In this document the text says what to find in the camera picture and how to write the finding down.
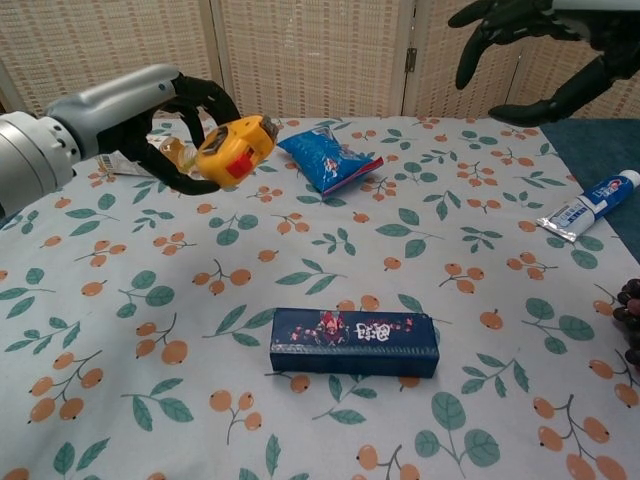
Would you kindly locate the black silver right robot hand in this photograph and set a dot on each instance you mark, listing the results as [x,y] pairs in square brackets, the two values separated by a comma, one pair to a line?
[620,45]

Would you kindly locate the tea bottle with white label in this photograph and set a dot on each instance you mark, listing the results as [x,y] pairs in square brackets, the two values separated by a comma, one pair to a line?
[175,150]

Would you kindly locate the metal screen hinge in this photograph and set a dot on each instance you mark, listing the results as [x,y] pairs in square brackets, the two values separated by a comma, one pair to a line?
[411,59]

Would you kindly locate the blue white toothpaste tube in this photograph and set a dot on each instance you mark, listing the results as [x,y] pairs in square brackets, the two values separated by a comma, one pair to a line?
[585,207]

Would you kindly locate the blue snack bag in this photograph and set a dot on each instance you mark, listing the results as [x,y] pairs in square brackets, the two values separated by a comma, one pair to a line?
[325,157]

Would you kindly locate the dark blue rectangular box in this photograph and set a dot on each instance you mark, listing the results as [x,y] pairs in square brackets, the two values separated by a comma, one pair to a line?
[350,345]

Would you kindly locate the yellow tape measure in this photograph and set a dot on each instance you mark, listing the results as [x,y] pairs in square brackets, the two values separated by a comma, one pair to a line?
[235,150]

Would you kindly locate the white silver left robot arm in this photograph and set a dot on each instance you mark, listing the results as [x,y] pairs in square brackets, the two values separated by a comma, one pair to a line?
[25,160]

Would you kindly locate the woven folding screen panel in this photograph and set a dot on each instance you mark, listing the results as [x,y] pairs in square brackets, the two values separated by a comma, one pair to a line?
[315,55]
[550,65]
[435,75]
[100,40]

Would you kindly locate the dark purple grape bunch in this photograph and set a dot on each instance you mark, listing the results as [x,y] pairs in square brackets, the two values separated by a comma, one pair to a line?
[631,310]

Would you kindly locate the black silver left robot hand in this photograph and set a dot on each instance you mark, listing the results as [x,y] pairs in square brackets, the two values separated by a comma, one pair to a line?
[115,107]

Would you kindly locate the floral orange green tablecloth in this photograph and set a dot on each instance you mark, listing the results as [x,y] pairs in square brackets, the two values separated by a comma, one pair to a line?
[350,250]

